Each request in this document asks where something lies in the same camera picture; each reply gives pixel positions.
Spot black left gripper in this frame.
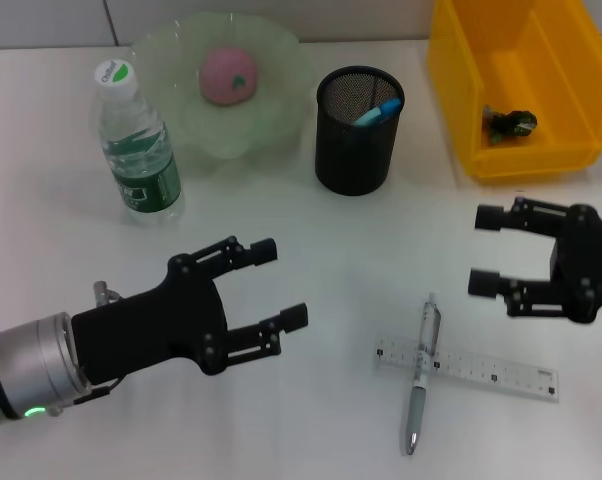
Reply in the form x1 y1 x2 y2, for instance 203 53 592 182
70 235 310 387

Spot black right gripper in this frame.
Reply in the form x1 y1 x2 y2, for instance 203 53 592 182
468 196 602 325

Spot green plastic wrapper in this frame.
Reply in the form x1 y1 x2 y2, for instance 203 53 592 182
481 104 539 147

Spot silver ballpoint pen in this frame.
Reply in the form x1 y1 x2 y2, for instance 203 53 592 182
404 293 442 456

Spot clear plastic water bottle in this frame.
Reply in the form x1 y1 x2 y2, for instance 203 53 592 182
91 58 186 227

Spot blue scissors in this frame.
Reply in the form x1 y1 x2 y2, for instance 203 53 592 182
350 97 402 127

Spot pink toy peach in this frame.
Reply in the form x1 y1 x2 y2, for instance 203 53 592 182
198 43 259 106

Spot clear plastic ruler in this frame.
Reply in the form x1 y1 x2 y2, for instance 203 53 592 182
373 335 561 404

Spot black mesh pen holder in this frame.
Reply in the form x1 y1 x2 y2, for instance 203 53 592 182
314 65 406 197

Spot translucent green fruit plate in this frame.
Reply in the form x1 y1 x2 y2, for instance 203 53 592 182
128 13 316 176

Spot yellow plastic bin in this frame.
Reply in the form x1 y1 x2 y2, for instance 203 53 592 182
426 0 602 184

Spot left gripper cable with plug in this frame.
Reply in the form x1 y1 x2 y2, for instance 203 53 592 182
45 280 125 417

